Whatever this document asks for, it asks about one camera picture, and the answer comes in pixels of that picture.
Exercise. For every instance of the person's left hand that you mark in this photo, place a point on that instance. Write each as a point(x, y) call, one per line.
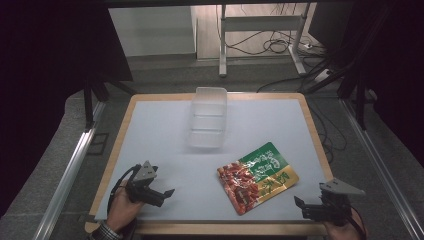
point(121, 210)

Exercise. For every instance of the black metal stand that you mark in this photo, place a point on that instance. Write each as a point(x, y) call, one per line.
point(360, 100)
point(88, 106)

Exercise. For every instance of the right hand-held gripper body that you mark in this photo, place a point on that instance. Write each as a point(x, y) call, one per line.
point(335, 203)

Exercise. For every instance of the white cabinet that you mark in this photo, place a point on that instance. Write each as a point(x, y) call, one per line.
point(153, 31)

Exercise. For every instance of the white power strip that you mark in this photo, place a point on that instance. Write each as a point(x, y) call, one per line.
point(321, 75)

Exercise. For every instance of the person's right hand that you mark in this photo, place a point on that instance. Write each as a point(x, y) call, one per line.
point(343, 231)

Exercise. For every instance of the white metal desk frame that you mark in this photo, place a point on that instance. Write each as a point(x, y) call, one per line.
point(261, 23)

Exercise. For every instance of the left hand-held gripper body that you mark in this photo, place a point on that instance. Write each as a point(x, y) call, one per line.
point(144, 173)

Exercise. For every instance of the clear plastic container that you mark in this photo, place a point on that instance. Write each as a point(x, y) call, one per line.
point(207, 116)

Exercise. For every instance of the aluminium rail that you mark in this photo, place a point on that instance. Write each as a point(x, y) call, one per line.
point(383, 163)
point(68, 180)

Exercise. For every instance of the red and green snack packet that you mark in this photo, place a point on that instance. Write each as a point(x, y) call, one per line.
point(256, 180)

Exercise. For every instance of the dark curtain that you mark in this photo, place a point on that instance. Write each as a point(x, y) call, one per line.
point(43, 66)
point(393, 60)

